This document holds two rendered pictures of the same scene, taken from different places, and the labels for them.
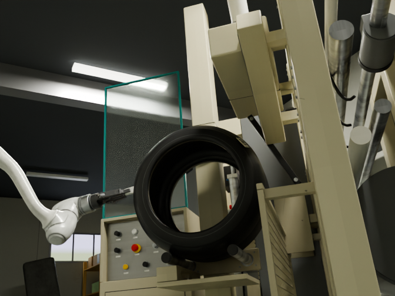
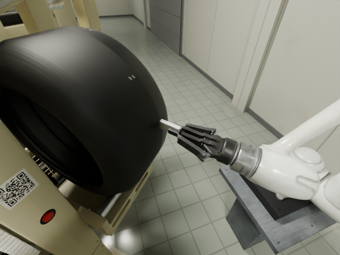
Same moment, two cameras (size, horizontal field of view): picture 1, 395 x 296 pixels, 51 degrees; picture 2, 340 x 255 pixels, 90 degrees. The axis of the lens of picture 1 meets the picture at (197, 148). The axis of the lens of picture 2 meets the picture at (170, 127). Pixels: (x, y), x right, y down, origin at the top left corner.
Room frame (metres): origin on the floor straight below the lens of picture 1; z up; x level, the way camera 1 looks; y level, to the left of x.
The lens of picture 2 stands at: (2.29, 0.40, 1.60)
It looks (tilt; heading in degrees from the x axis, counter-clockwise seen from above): 41 degrees down; 190
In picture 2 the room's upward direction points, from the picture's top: straight up
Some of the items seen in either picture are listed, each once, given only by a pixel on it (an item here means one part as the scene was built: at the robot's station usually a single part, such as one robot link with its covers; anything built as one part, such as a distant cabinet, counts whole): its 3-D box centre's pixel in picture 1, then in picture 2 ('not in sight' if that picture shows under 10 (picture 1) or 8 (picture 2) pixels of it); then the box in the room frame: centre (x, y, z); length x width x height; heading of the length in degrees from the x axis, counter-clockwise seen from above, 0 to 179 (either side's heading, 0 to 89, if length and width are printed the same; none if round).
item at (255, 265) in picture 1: (218, 263); (69, 205); (2.05, -0.06, 0.90); 0.40 x 0.03 x 0.10; 76
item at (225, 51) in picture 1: (249, 74); not in sight; (1.68, -0.27, 1.71); 0.61 x 0.25 x 0.15; 166
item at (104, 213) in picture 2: (178, 262); (124, 181); (1.91, 0.12, 0.90); 0.35 x 0.05 x 0.05; 166
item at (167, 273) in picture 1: (180, 277); (126, 189); (1.91, 0.12, 0.83); 0.36 x 0.09 x 0.06; 166
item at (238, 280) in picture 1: (211, 282); (104, 183); (1.88, -0.01, 0.80); 0.37 x 0.36 x 0.02; 76
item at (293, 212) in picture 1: (294, 223); not in sight; (2.00, -0.44, 1.05); 0.20 x 0.15 x 0.30; 166
